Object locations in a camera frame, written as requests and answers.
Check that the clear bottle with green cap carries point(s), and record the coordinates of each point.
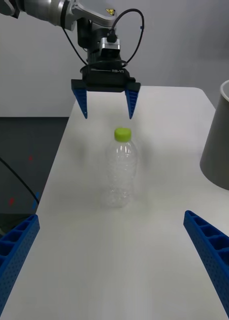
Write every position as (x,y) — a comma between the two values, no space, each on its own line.
(122,170)

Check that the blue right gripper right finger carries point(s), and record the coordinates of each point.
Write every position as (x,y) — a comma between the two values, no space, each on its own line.
(214,252)

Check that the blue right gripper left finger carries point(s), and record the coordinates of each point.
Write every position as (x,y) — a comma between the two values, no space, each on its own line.
(14,252)

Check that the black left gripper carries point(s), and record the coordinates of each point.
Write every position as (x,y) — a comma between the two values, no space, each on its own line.
(107,80)

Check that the silver-grey left robot arm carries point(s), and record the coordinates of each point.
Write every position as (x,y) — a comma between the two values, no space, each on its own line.
(57,11)

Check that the grey plastic waste bin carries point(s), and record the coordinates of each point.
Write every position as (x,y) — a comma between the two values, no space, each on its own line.
(220,150)

